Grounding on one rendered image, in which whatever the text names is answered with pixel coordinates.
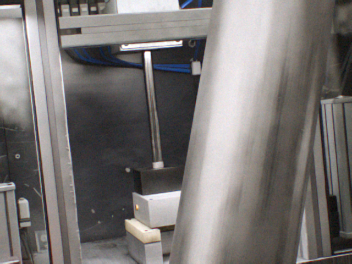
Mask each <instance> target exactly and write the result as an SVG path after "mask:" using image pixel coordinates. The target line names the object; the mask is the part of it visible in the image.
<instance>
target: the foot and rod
mask: <svg viewBox="0 0 352 264"><path fill-rule="evenodd" d="M141 55H142V66H143V72H144V83H145V94H146V104H147V114H148V125H149V131H150V141H151V152H152V163H153V167H146V168H137V169H133V177H134V186H135V192H136V193H138V194H140V195H142V196H144V195H152V194H160V193H167V192H171V191H179V190H181V188H182V182H183V176H184V170H185V166H182V165H179V164H167V165H164V164H163V154H162V143H161V132H160V121H159V115H158V105H157V95H156V84H155V73H154V67H153V56H152V50H151V49H147V50H142V51H141Z"/></svg>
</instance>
